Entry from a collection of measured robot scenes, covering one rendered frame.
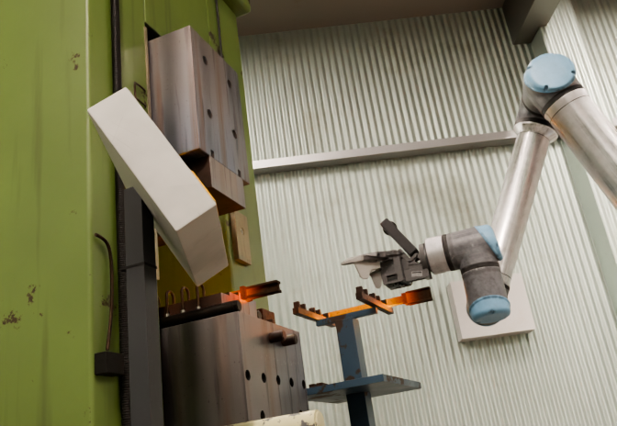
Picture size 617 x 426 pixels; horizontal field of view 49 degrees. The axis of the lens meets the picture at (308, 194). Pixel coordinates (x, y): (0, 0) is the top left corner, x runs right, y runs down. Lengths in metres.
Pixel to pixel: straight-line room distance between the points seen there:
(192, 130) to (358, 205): 2.99
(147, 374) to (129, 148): 0.38
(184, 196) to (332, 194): 3.67
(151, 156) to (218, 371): 0.66
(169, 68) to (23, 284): 0.73
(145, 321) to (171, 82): 0.91
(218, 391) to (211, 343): 0.11
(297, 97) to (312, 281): 1.43
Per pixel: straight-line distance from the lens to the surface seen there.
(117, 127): 1.20
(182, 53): 1.98
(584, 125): 1.72
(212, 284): 2.14
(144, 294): 1.24
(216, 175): 1.85
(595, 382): 4.78
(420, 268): 1.64
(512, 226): 1.77
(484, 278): 1.58
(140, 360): 1.22
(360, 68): 5.26
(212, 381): 1.64
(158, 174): 1.14
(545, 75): 1.76
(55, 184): 1.67
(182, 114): 1.88
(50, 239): 1.63
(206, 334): 1.67
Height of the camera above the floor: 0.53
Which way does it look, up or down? 22 degrees up
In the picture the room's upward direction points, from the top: 8 degrees counter-clockwise
